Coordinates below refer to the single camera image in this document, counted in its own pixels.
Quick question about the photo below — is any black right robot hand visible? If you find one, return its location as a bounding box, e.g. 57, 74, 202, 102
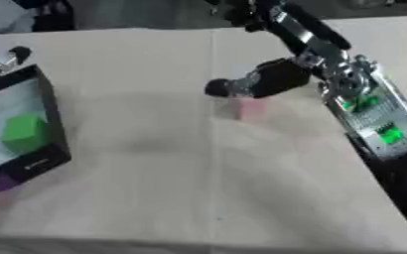
203, 0, 355, 99

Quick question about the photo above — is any green block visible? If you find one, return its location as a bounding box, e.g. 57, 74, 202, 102
0, 112, 51, 155

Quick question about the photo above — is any black bag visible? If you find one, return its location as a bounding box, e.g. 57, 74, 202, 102
31, 0, 78, 33

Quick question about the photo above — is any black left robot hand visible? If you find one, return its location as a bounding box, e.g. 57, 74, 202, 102
0, 46, 36, 80

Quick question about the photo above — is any pink block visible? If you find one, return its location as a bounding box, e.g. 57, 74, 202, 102
232, 96, 273, 121

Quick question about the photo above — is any black box white inside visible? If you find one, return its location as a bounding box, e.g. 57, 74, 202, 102
0, 63, 75, 196

